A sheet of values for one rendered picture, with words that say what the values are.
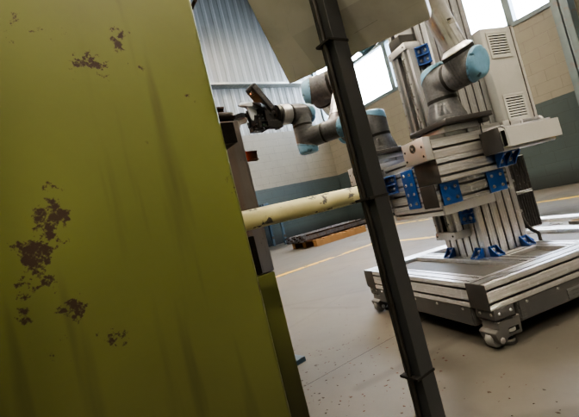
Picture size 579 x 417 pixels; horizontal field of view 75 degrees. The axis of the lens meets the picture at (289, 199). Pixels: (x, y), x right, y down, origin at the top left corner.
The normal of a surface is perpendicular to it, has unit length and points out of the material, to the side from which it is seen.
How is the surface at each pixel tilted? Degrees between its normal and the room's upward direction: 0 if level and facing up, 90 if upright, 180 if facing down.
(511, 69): 90
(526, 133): 90
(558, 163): 90
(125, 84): 90
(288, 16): 120
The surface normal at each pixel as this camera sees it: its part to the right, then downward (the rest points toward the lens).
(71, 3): 0.54, -0.18
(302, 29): -0.32, 0.56
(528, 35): -0.82, 0.18
